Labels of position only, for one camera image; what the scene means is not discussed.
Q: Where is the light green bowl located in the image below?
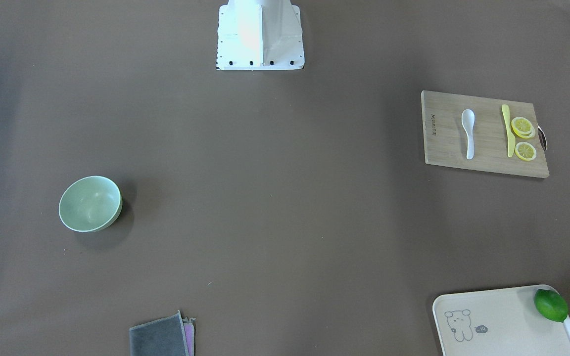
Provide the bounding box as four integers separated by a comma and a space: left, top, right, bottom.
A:
58, 176, 123, 233

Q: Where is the cream rabbit tray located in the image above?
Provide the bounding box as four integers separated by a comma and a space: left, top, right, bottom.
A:
432, 284, 570, 356

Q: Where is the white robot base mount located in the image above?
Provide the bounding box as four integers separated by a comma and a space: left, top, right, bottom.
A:
216, 0, 305, 71

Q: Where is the wooden cutting board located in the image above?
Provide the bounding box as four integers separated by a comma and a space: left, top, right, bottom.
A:
421, 90, 549, 178

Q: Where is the white ceramic spoon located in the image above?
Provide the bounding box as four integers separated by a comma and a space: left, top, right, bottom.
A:
461, 109, 475, 160

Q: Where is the lemon slice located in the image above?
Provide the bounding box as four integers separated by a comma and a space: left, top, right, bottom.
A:
511, 117, 536, 139
514, 141, 537, 162

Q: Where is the green lime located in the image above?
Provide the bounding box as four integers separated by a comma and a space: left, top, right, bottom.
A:
533, 289, 569, 323

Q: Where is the grey folded cloth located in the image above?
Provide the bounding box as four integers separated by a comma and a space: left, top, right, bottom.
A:
129, 311, 196, 356

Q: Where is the upper lemon slice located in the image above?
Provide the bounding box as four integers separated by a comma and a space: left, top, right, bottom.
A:
511, 117, 536, 139

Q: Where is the lower lemon slice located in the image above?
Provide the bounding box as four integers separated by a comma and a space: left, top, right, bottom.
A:
514, 141, 537, 162

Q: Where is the yellow plastic knife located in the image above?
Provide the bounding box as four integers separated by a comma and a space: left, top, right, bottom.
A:
501, 104, 516, 158

